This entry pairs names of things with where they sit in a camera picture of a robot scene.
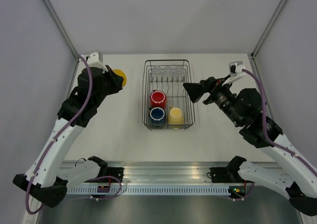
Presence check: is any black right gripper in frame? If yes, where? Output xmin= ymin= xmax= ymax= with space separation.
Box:
xmin=183 ymin=74 xmax=243 ymax=125

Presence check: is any yellow mug black handle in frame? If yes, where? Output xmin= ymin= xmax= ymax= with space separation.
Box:
xmin=112 ymin=69 xmax=127 ymax=87

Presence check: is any pale yellow mug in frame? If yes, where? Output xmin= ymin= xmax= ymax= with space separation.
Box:
xmin=168 ymin=107 xmax=184 ymax=125

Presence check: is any red mug black handle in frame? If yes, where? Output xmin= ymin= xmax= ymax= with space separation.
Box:
xmin=150 ymin=91 xmax=166 ymax=109

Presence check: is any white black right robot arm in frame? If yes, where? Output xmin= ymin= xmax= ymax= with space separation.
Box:
xmin=183 ymin=77 xmax=317 ymax=216

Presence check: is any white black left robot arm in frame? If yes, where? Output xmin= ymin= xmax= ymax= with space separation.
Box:
xmin=13 ymin=66 xmax=127 ymax=208

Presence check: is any clear glass right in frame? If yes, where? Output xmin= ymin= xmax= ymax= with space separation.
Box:
xmin=174 ymin=65 xmax=184 ymax=78

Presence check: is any clear glass left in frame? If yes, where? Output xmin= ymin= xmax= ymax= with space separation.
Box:
xmin=152 ymin=65 xmax=161 ymax=78

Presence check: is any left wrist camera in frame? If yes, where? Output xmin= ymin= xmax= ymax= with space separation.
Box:
xmin=86 ymin=50 xmax=106 ymax=70

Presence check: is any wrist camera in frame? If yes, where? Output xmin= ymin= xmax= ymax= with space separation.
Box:
xmin=86 ymin=50 xmax=106 ymax=70
xmin=222 ymin=61 xmax=246 ymax=86

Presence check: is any black wire dish rack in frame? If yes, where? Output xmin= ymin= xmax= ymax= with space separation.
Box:
xmin=142 ymin=59 xmax=195 ymax=130

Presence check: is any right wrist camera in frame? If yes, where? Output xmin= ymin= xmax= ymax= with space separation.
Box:
xmin=222 ymin=61 xmax=246 ymax=86

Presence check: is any blue mug black handle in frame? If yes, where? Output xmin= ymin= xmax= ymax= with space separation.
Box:
xmin=149 ymin=107 xmax=166 ymax=124

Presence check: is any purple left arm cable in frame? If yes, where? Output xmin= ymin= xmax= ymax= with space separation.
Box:
xmin=24 ymin=54 xmax=95 ymax=215

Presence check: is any aluminium mounting rail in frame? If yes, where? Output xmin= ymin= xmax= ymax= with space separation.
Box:
xmin=108 ymin=161 xmax=228 ymax=185

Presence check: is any white slotted cable duct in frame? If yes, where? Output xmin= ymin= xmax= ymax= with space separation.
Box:
xmin=67 ymin=184 xmax=230 ymax=196

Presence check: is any left aluminium frame post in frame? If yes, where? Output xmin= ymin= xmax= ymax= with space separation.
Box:
xmin=41 ymin=0 xmax=78 ymax=60

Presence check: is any aluminium frame post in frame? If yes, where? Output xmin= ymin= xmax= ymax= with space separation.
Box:
xmin=41 ymin=0 xmax=78 ymax=60
xmin=250 ymin=0 xmax=289 ymax=60

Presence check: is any right aluminium frame post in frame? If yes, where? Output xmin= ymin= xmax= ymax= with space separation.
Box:
xmin=250 ymin=0 xmax=289 ymax=60

